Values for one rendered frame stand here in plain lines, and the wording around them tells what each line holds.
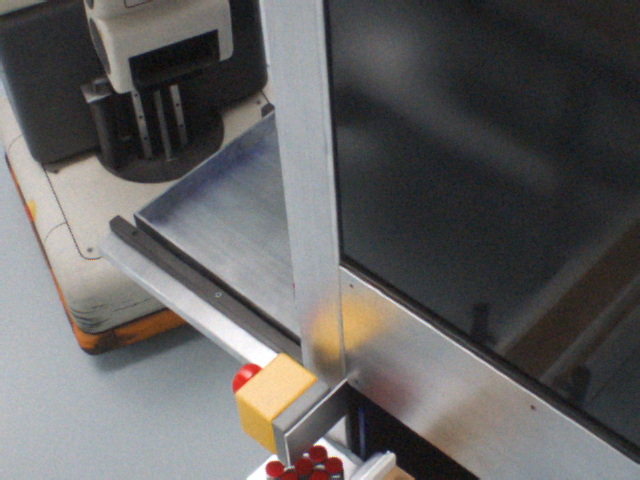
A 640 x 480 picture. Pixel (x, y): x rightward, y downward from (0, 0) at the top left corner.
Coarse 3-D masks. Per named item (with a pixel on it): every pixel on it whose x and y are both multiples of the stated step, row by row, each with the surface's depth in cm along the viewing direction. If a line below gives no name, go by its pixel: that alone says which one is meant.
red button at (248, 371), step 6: (246, 366) 127; (252, 366) 127; (258, 366) 127; (240, 372) 126; (246, 372) 126; (252, 372) 126; (234, 378) 127; (240, 378) 126; (246, 378) 126; (234, 384) 127; (240, 384) 126; (234, 390) 127
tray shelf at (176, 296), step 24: (120, 240) 158; (120, 264) 156; (144, 264) 155; (144, 288) 155; (168, 288) 152; (192, 312) 149; (216, 312) 149; (216, 336) 147; (240, 336) 146; (240, 360) 146; (264, 360) 144
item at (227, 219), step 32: (256, 128) 167; (224, 160) 165; (256, 160) 166; (192, 192) 163; (224, 192) 163; (256, 192) 162; (160, 224) 159; (192, 224) 159; (224, 224) 159; (256, 224) 158; (192, 256) 151; (224, 256) 155; (256, 256) 155; (288, 256) 154; (224, 288) 149; (256, 288) 151; (288, 288) 151; (288, 320) 147
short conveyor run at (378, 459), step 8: (376, 456) 128; (384, 456) 124; (392, 456) 124; (368, 464) 127; (376, 464) 123; (384, 464) 123; (392, 464) 124; (360, 472) 127; (368, 472) 123; (376, 472) 123; (384, 472) 124; (392, 472) 127; (400, 472) 127
